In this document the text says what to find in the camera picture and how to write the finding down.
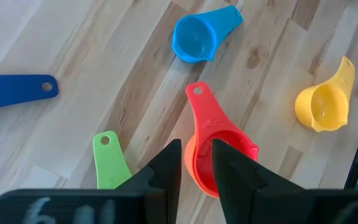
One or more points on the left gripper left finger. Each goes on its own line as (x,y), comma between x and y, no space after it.
(166,174)

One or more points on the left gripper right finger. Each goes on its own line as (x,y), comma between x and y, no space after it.
(232,177)

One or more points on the green measuring cup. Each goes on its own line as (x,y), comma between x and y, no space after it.
(110,165)

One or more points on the red measuring cup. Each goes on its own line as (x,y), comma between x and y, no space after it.
(210,121)

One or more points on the yellow measuring cup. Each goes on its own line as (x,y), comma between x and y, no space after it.
(325,105)

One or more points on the light blue measuring cup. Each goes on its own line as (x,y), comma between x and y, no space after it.
(194,40)

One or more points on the dark blue measuring cup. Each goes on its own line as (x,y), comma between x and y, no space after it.
(14,90)

